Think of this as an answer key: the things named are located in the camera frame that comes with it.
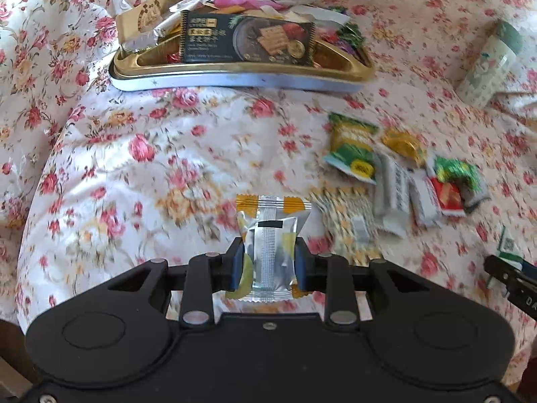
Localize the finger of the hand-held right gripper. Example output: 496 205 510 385
484 254 537 291

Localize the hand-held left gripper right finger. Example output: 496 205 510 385
295 239 424 329

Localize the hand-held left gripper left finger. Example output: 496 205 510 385
107 237 245 329

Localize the white green snack packet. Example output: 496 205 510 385
497 226 523 263

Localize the silver yellow snack packet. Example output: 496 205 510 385
224 194 312 303

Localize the green yellow snack packet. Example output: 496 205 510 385
322 113 380 184

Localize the yellow patterned snack packet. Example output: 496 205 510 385
310 189 380 261

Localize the red snack packet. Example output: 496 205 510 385
427 174 466 218

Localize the grey snack packet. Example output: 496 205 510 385
409 170 441 227
375 153 409 240

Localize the shiny green candy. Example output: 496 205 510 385
434 156 491 213

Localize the floral bedsheet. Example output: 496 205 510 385
0 0 537 387

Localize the gold wrapped candy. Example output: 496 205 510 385
381 129 428 164

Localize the blue-rimmed metal tin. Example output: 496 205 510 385
108 0 376 93

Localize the patterned bottle with green lid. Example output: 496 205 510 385
455 20 523 107

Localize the black cracker box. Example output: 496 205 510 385
178 12 316 68

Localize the green purple snack packet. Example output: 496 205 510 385
331 21 363 51

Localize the silver wrapper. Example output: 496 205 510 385
121 10 183 53

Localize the beige snack packet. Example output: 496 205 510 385
115 0 168 47

